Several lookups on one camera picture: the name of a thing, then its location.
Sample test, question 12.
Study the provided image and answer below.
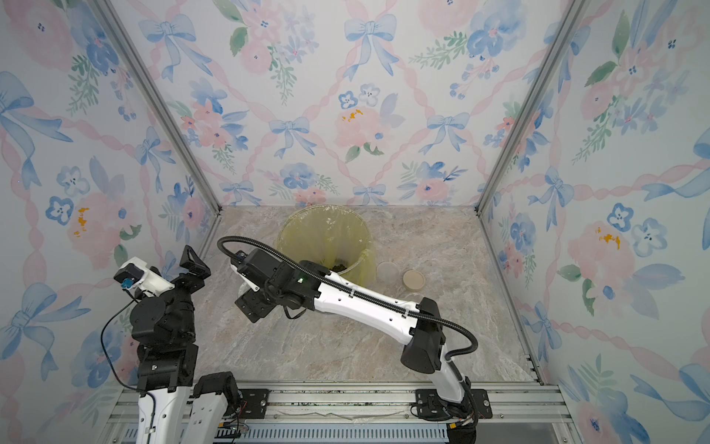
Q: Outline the translucent round container lid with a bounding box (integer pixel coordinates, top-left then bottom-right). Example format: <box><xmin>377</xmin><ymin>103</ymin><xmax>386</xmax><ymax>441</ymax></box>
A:
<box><xmin>376</xmin><ymin>261</ymin><xmax>401</xmax><ymax>283</ymax></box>

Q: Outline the beige round jar lid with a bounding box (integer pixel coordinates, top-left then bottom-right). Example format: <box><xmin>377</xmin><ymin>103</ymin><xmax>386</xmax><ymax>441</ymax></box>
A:
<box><xmin>402</xmin><ymin>269</ymin><xmax>426</xmax><ymax>292</ymax></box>

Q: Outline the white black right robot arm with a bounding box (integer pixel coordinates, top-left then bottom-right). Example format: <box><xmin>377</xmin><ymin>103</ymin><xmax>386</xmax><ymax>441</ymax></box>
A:
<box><xmin>230</xmin><ymin>249</ymin><xmax>475</xmax><ymax>421</ymax></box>

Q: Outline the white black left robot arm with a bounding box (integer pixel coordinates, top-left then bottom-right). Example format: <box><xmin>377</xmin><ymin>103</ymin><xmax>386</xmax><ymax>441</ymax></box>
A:
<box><xmin>115</xmin><ymin>246</ymin><xmax>241</xmax><ymax>443</ymax></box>

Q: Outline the yellow plastic bin liner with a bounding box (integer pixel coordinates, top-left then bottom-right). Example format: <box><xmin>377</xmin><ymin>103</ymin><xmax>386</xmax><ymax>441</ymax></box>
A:
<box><xmin>275</xmin><ymin>205</ymin><xmax>376</xmax><ymax>287</ymax></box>

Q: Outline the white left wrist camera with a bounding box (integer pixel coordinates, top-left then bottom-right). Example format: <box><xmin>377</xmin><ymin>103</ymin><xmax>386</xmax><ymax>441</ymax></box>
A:
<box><xmin>114</xmin><ymin>257</ymin><xmax>175</xmax><ymax>297</ymax></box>

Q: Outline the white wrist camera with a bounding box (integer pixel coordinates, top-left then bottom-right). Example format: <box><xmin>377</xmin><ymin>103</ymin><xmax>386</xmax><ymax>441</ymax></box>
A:
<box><xmin>230</xmin><ymin>264</ymin><xmax>261</xmax><ymax>296</ymax></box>
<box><xmin>114</xmin><ymin>257</ymin><xmax>175</xmax><ymax>297</ymax></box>

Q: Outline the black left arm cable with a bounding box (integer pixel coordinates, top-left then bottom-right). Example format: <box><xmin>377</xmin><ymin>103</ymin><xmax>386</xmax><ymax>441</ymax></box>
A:
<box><xmin>99</xmin><ymin>296</ymin><xmax>140</xmax><ymax>392</ymax></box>

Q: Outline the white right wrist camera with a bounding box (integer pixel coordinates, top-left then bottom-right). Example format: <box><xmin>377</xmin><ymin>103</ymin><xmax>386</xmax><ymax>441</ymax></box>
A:
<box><xmin>230</xmin><ymin>264</ymin><xmax>261</xmax><ymax>296</ymax></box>

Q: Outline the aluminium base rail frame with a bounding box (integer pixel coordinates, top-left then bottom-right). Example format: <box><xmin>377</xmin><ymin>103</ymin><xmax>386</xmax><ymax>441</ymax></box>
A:
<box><xmin>99</xmin><ymin>381</ymin><xmax>582</xmax><ymax>443</ymax></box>

